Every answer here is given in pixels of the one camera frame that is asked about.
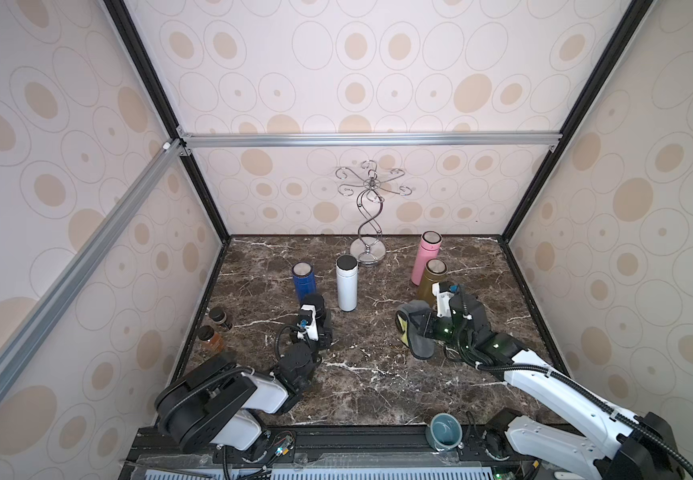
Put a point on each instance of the black thermos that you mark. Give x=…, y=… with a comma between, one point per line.
x=323, y=319

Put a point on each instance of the left aluminium frame bar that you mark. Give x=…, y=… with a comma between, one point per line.
x=27, y=339

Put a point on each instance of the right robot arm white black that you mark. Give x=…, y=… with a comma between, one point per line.
x=608, y=441

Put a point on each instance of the dark lid spice jar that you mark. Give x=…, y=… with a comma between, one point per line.
x=219, y=319

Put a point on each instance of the blue thermos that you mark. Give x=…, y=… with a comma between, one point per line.
x=304, y=280

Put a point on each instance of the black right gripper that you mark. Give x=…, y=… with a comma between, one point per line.
x=431, y=327

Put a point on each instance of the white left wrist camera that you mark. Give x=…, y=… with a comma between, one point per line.
x=307, y=326

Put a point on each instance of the white thermos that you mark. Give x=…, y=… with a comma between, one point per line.
x=346, y=282

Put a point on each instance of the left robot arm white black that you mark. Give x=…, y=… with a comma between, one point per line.
x=215, y=403

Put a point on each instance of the pink thermos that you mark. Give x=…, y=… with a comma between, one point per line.
x=428, y=248

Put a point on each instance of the horizontal aluminium frame bar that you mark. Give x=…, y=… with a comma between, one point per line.
x=388, y=139

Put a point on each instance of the silver metal cup stand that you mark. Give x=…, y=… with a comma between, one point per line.
x=368, y=188

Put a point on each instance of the orange spice jar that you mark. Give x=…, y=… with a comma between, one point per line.
x=211, y=341

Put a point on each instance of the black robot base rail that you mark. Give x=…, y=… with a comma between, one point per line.
x=332, y=452

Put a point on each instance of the teal ceramic mug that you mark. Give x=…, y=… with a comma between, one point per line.
x=443, y=432

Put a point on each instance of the grey yellow cleaning cloth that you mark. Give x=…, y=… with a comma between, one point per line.
x=411, y=320

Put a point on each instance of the gold thermos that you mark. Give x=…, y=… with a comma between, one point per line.
x=434, y=272

